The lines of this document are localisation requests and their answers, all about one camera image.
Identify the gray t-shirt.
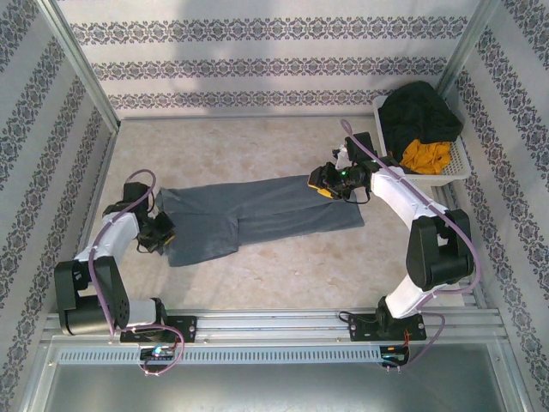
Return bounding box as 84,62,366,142
154,173,365,268

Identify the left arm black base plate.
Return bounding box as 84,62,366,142
119,315,199,343

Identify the aluminium frame post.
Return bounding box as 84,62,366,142
40,0,121,132
435,0,501,98

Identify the slotted gray cable duct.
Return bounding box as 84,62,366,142
57,345,385,364

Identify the sheet metal panel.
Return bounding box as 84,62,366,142
40,336,522,412

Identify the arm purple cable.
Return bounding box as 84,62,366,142
340,118,480,374
88,169,186,379

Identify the black t-shirt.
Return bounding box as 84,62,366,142
379,81,465,162

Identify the aluminium back wall rail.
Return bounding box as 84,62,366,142
118,112,378,124

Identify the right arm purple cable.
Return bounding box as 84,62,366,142
340,118,480,374

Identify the yellow t-shirt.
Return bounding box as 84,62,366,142
399,140,452,175

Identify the aluminium mounting rail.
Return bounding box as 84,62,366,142
40,291,505,344

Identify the white plastic basket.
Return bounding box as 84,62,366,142
371,94,472,186

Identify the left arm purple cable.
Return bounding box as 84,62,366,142
88,169,186,379

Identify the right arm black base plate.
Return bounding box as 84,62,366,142
347,312,428,342

